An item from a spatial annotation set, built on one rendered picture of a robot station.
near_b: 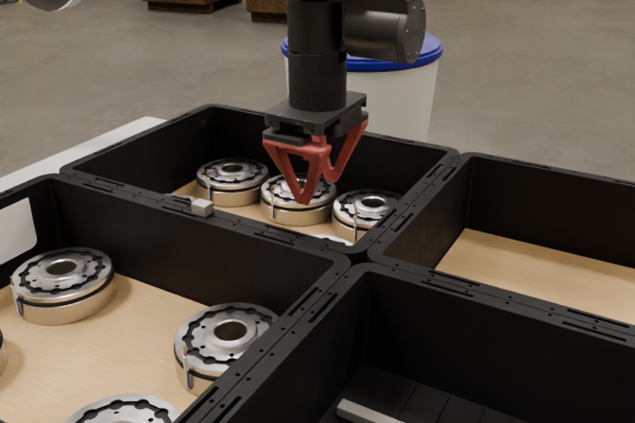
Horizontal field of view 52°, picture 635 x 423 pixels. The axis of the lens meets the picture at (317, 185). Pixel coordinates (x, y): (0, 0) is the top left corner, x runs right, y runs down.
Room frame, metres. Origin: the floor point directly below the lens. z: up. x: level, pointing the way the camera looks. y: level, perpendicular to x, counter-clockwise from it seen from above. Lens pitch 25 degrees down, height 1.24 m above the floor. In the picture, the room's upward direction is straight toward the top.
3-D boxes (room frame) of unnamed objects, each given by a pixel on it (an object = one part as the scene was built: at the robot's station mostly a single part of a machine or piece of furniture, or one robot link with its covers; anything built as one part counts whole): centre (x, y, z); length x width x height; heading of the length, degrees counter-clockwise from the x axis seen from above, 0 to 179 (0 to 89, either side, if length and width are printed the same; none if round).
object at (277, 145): (0.61, 0.01, 0.98); 0.07 x 0.07 x 0.09; 61
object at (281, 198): (0.80, 0.03, 0.86); 0.10 x 0.10 x 0.01
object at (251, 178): (0.86, 0.12, 0.86); 0.10 x 0.10 x 0.01
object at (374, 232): (0.73, 0.06, 0.92); 0.40 x 0.30 x 0.02; 61
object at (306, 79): (0.63, 0.00, 1.05); 0.10 x 0.07 x 0.07; 151
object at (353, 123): (0.64, -0.01, 0.98); 0.07 x 0.07 x 0.09; 61
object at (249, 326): (0.48, 0.08, 0.86); 0.05 x 0.05 x 0.01
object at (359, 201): (0.75, -0.07, 0.86); 0.05 x 0.05 x 0.01
